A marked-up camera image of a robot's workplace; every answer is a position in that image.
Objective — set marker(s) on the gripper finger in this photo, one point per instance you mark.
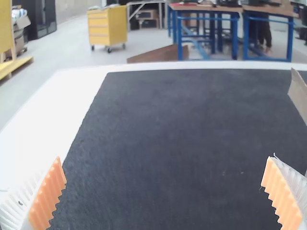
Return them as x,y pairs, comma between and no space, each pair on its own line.
285,191
36,203

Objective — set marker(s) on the cardboard box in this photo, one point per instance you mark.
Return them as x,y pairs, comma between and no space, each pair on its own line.
297,88

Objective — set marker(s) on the black mat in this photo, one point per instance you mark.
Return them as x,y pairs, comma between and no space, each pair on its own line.
168,131

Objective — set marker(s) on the wooden pallet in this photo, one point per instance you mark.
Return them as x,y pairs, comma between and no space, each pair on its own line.
14,65

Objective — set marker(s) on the person's legs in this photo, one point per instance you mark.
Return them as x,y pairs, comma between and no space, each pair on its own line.
265,33

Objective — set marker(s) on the black cabinet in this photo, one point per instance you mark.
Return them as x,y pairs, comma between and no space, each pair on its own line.
43,19

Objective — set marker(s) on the brown cardboard sheet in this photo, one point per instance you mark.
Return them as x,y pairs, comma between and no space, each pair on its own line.
158,55

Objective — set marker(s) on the yellow drawer cart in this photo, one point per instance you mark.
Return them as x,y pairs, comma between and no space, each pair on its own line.
105,26

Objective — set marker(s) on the blue workbench frame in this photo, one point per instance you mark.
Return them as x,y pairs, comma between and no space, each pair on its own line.
247,36
180,36

